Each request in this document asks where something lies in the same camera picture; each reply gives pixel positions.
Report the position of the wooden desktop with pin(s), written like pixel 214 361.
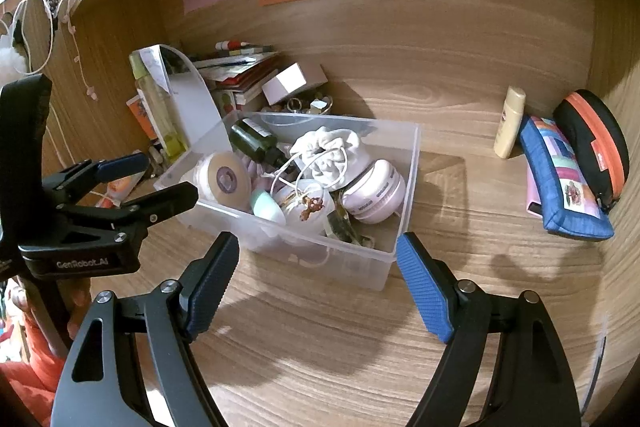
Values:
pixel 325 357

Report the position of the clear plastic storage box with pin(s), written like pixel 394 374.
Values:
pixel 360 257

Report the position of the pink white round case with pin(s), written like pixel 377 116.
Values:
pixel 375 194

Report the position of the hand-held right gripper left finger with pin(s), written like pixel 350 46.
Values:
pixel 215 282

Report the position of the person's left hand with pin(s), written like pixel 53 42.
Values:
pixel 80 307

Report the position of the yellow-green liquid bottle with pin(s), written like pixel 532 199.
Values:
pixel 160 107

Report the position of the mint egg sponge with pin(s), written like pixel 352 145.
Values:
pixel 265 206

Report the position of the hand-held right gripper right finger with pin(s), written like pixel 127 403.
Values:
pixel 425 287

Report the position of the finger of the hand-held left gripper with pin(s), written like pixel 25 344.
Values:
pixel 122 166
pixel 165 202

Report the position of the white plastic folder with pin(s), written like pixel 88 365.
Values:
pixel 195 107

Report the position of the black orange zip case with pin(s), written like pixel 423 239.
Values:
pixel 600 142

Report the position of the dark glass bottle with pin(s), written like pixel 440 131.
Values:
pixel 255 139

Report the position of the orange cloth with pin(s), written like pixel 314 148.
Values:
pixel 30 357

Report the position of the green patterned sachet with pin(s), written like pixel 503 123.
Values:
pixel 345 229

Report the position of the red white marker pen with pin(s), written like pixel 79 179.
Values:
pixel 235 44

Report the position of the orange booklet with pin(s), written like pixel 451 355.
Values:
pixel 140 117

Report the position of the yellow lotion bottle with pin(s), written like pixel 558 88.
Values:
pixel 510 122

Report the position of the small white box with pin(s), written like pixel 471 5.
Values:
pixel 292 82

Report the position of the blue pencil case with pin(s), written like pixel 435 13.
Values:
pixel 565 187

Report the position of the stack of books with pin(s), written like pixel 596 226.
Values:
pixel 235 72

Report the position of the printed white paper sheet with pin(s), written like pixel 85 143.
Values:
pixel 155 67

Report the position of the pile of metal jewellery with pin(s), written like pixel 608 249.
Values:
pixel 305 106

